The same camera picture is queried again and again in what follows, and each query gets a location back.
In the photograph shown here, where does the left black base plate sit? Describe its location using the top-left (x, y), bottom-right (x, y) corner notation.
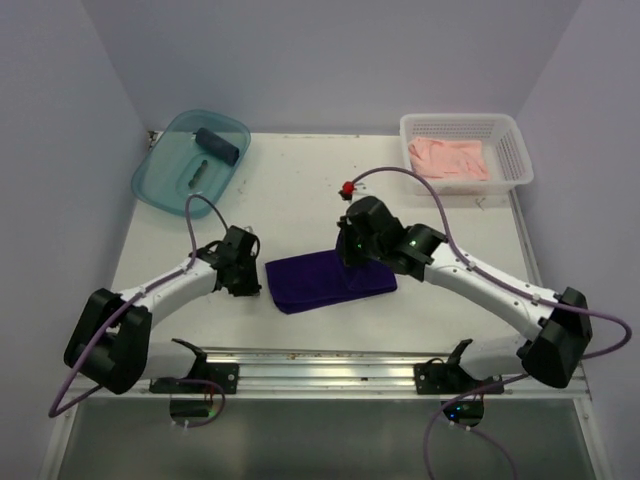
top-left (142, 338), bottom-right (240, 394)

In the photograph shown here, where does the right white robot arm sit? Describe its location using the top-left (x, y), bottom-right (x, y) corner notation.
top-left (337, 196), bottom-right (592, 393)

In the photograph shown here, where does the purple towel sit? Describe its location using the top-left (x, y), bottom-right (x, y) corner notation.
top-left (265, 249), bottom-right (397, 314)

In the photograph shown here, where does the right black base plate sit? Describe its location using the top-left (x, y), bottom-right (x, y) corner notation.
top-left (413, 339), bottom-right (505, 395)

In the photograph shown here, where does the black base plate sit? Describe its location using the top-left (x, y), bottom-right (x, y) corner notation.
top-left (413, 339), bottom-right (505, 395)
top-left (142, 338), bottom-right (240, 394)

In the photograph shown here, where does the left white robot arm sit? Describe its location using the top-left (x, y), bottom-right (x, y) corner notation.
top-left (63, 226), bottom-right (261, 394)

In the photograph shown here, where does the aluminium mounting rail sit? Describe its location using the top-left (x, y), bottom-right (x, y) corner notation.
top-left (95, 348), bottom-right (591, 400)

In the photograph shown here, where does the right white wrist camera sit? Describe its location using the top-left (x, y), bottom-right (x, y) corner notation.
top-left (339, 181), bottom-right (370, 202)

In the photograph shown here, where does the dark navy blue towel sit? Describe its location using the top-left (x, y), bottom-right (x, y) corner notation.
top-left (195, 128), bottom-right (240, 167)

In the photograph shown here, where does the teal plastic tub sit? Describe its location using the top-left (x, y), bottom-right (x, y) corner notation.
top-left (131, 109), bottom-right (251, 219)

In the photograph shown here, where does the white plastic basket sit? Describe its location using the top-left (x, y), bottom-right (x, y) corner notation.
top-left (399, 113), bottom-right (534, 196)

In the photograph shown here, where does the pink towel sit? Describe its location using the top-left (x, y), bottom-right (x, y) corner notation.
top-left (407, 137), bottom-right (490, 181)

